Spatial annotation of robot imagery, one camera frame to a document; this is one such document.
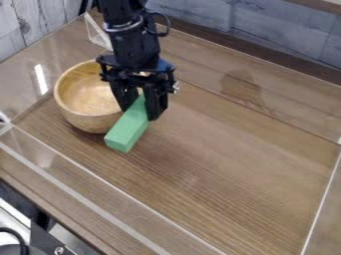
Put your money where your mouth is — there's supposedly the green rectangular block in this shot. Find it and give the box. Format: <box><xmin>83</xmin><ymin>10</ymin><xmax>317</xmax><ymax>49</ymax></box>
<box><xmin>105</xmin><ymin>95</ymin><xmax>150</xmax><ymax>152</ymax></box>

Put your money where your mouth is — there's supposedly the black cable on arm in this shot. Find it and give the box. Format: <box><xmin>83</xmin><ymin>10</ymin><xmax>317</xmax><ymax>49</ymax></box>
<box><xmin>145</xmin><ymin>11</ymin><xmax>171</xmax><ymax>38</ymax></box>

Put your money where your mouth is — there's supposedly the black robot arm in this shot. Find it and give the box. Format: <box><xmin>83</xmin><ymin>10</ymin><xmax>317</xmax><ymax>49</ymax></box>
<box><xmin>97</xmin><ymin>0</ymin><xmax>177</xmax><ymax>121</ymax></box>

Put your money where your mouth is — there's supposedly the black cable bottom left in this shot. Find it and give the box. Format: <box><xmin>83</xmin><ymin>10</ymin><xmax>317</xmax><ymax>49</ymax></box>
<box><xmin>0</xmin><ymin>227</ymin><xmax>31</xmax><ymax>255</ymax></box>

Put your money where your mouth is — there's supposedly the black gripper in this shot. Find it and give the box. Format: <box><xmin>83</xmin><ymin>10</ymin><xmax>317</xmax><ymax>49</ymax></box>
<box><xmin>97</xmin><ymin>18</ymin><xmax>177</xmax><ymax>121</ymax></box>

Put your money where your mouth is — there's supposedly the clear acrylic corner bracket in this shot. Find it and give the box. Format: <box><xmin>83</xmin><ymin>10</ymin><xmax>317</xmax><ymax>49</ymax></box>
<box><xmin>85</xmin><ymin>13</ymin><xmax>113</xmax><ymax>51</ymax></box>

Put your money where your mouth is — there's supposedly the wooden bowl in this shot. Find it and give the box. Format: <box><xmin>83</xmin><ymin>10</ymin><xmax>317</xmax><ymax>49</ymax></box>
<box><xmin>54</xmin><ymin>60</ymin><xmax>122</xmax><ymax>133</ymax></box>

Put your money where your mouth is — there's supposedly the black metal bracket with bolt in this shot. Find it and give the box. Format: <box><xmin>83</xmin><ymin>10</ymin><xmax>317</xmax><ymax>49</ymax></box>
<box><xmin>30</xmin><ymin>221</ymin><xmax>79</xmax><ymax>255</ymax></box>

